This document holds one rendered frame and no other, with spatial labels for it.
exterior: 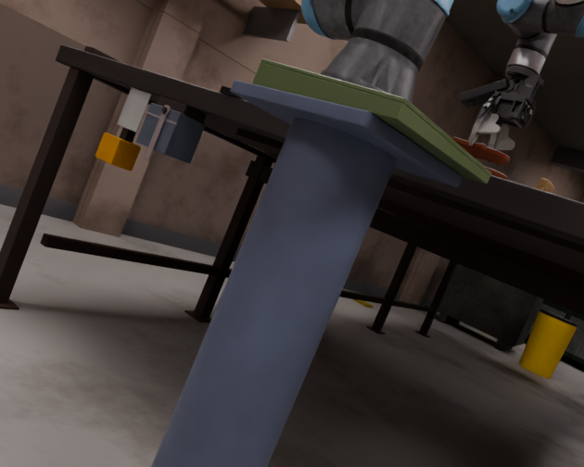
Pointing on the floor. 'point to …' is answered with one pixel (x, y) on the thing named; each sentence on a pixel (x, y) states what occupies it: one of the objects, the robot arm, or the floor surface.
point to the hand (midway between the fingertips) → (477, 151)
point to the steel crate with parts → (489, 307)
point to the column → (286, 277)
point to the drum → (547, 343)
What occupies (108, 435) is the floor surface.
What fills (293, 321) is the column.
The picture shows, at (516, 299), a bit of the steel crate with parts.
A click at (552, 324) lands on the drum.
